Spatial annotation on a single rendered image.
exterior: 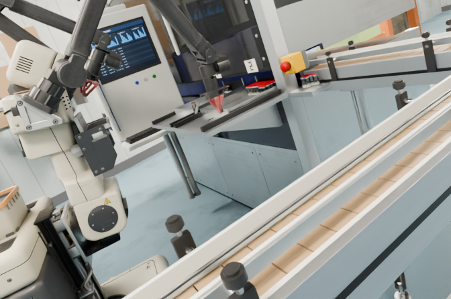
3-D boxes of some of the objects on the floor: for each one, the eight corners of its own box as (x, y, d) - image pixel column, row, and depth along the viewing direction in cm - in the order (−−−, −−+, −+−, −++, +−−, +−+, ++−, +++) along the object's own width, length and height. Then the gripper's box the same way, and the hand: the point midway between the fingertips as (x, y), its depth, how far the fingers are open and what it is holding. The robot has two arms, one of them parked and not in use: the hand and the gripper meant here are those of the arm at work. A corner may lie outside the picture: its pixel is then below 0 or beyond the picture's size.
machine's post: (338, 250, 164) (188, -245, 111) (348, 255, 159) (196, -262, 106) (330, 257, 161) (172, -246, 108) (339, 262, 156) (179, -264, 103)
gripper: (215, 74, 134) (226, 108, 138) (194, 81, 130) (206, 117, 133) (223, 72, 129) (234, 108, 132) (201, 80, 124) (213, 117, 127)
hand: (219, 111), depth 132 cm, fingers closed
